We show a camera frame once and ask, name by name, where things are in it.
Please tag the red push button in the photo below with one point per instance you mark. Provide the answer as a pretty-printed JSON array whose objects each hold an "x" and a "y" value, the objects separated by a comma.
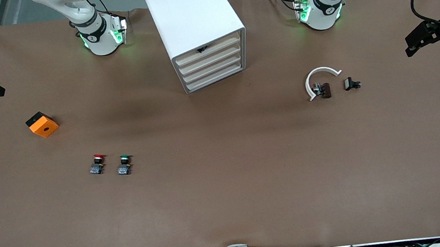
[{"x": 97, "y": 168}]

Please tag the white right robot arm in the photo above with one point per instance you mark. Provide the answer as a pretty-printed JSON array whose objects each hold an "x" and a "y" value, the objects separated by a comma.
[{"x": 101, "y": 42}]

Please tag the green push button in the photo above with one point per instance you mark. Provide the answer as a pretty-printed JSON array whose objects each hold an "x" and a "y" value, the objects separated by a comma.
[{"x": 124, "y": 169}]

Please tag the white drawer cabinet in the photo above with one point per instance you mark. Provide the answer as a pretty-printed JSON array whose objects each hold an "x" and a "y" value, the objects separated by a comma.
[{"x": 192, "y": 12}]

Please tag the orange and black box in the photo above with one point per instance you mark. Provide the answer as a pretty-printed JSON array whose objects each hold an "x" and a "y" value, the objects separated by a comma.
[{"x": 43, "y": 126}]

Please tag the white curved plastic clamp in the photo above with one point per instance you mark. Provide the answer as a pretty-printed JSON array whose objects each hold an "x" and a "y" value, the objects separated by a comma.
[{"x": 320, "y": 69}]

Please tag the brown block with metal bolt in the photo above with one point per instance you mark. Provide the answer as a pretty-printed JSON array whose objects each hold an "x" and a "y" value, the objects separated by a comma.
[{"x": 326, "y": 90}]

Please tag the small black switch part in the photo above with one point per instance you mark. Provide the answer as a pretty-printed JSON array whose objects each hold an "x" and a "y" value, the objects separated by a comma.
[{"x": 349, "y": 84}]

